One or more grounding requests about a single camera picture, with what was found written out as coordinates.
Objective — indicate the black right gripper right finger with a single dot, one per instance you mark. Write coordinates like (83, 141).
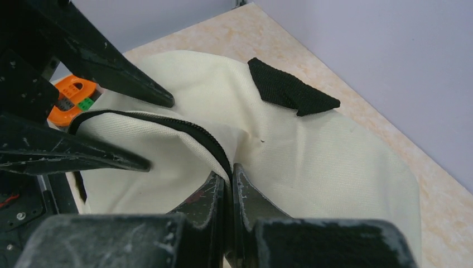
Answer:
(265, 236)

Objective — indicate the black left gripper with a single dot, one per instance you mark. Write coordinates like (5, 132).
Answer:
(31, 147)

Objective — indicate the cream canvas backpack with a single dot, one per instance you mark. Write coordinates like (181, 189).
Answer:
(308, 159)

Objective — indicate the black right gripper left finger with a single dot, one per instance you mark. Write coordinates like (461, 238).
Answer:
(188, 236)

